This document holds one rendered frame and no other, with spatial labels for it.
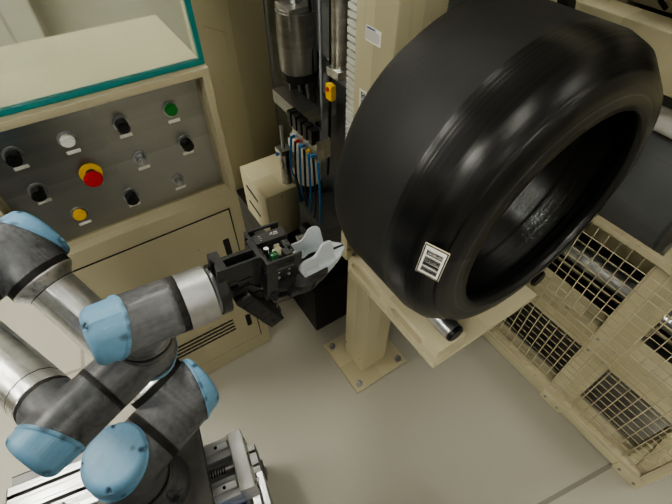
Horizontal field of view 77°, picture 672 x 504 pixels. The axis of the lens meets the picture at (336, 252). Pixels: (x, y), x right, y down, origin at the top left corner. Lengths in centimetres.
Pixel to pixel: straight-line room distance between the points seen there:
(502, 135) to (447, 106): 9
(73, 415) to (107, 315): 14
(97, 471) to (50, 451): 28
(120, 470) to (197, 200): 73
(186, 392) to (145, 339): 36
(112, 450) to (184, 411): 13
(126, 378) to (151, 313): 12
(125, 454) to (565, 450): 159
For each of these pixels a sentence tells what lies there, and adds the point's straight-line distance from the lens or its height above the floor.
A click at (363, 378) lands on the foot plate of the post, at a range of 188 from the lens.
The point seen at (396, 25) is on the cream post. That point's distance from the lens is 88.
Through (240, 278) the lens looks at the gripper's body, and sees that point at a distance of 56.
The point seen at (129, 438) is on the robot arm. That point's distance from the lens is 88.
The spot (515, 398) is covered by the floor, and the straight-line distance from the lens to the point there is 200.
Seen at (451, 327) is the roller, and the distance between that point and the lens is 97.
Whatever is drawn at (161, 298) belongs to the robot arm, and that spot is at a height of 131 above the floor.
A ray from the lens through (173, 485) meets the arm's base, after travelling 102.
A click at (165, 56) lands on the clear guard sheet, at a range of 111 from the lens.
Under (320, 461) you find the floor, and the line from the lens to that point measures 178.
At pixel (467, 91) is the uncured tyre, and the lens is 64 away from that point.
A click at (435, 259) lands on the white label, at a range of 65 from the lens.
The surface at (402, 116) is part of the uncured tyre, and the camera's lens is 67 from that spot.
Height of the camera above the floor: 172
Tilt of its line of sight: 49 degrees down
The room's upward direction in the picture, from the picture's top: straight up
